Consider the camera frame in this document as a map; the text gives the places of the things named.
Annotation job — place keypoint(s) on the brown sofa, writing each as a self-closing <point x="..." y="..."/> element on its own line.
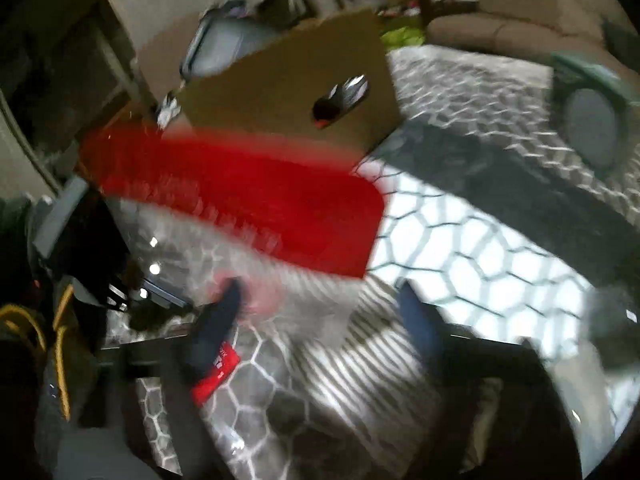
<point x="520" y="15"/>

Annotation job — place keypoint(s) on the small red card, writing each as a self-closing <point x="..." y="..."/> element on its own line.
<point x="215" y="375"/>

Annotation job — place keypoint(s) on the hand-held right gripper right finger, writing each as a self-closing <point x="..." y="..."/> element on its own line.
<point x="420" y="320"/>

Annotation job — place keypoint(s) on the grey white patterned table cloth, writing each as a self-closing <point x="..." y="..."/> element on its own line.
<point x="475" y="270"/>

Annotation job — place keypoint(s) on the white clothes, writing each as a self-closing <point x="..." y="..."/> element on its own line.
<point x="169" y="107"/>

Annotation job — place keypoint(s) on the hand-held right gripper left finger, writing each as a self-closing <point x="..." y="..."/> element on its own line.
<point x="220" y="320"/>

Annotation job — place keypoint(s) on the red box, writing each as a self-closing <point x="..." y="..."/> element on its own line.
<point x="260" y="195"/>

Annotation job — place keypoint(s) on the brown cardboard box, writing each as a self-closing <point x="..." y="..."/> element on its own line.
<point x="280" y="85"/>

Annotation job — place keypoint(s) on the green bag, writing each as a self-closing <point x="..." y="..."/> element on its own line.
<point x="402" y="37"/>

